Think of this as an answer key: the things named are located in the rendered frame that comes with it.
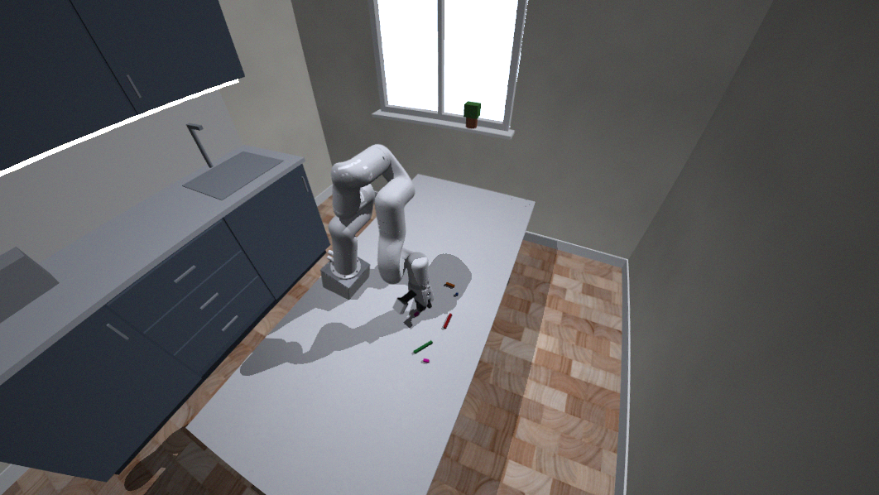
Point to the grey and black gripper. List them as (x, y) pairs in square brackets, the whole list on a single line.
[(423, 297)]

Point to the green rod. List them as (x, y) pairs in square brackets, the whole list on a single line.
[(422, 347)]

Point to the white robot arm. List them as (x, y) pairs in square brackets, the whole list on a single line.
[(352, 191)]

